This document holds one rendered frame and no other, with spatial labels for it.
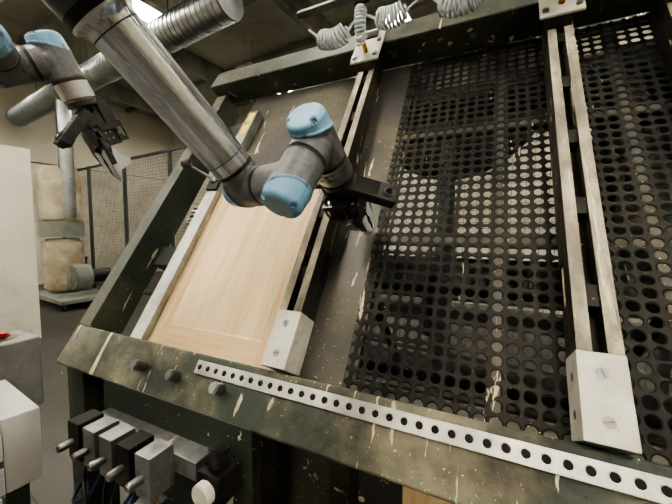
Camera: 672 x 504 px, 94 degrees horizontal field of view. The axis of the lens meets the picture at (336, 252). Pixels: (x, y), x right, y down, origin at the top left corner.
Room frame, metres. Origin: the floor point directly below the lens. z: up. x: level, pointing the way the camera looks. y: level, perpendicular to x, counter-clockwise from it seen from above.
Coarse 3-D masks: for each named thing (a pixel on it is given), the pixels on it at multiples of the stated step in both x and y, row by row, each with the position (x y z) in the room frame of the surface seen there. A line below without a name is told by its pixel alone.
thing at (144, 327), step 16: (256, 112) 1.32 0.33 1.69; (240, 128) 1.30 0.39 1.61; (256, 128) 1.32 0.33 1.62; (208, 192) 1.13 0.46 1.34; (208, 208) 1.08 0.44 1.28; (192, 224) 1.06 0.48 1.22; (192, 240) 1.02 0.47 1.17; (176, 256) 1.00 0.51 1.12; (176, 272) 0.97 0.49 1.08; (160, 288) 0.95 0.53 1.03; (160, 304) 0.92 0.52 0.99; (144, 320) 0.90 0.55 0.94; (144, 336) 0.87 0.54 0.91
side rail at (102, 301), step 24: (168, 192) 1.22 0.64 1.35; (192, 192) 1.31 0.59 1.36; (144, 216) 1.19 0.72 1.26; (168, 216) 1.21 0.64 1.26; (144, 240) 1.12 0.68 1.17; (168, 240) 1.21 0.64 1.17; (120, 264) 1.07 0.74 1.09; (144, 264) 1.12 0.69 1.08; (120, 288) 1.04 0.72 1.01; (144, 288) 1.12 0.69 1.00; (96, 312) 0.98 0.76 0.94; (120, 312) 1.04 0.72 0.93
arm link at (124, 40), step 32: (64, 0) 0.40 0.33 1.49; (96, 0) 0.41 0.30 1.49; (128, 0) 0.45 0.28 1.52; (96, 32) 0.43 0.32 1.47; (128, 32) 0.44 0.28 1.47; (128, 64) 0.46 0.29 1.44; (160, 64) 0.47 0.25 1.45; (160, 96) 0.48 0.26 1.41; (192, 96) 0.51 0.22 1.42; (192, 128) 0.52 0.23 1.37; (224, 128) 0.55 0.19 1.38; (224, 160) 0.55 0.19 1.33; (224, 192) 0.62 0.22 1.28
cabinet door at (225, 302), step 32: (224, 224) 1.04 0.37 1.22; (256, 224) 0.98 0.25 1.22; (288, 224) 0.93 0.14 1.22; (192, 256) 1.01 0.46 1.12; (224, 256) 0.96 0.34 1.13; (256, 256) 0.91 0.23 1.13; (288, 256) 0.86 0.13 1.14; (192, 288) 0.93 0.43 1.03; (224, 288) 0.88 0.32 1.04; (256, 288) 0.84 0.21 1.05; (160, 320) 0.90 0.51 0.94; (192, 320) 0.86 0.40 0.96; (224, 320) 0.82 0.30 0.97; (256, 320) 0.78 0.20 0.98; (224, 352) 0.76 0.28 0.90; (256, 352) 0.73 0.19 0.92
